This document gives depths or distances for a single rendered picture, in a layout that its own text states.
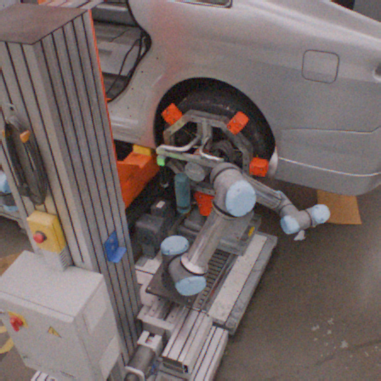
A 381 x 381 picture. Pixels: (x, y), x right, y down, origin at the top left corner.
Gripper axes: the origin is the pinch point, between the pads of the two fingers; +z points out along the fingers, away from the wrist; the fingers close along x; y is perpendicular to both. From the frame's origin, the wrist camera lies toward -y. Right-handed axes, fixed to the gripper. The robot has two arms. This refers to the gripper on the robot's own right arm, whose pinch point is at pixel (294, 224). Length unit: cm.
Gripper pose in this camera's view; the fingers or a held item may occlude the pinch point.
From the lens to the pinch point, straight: 230.3
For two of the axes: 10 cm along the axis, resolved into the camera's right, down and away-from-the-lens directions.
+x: 4.0, 9.0, -1.5
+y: -9.0, 3.6, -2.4
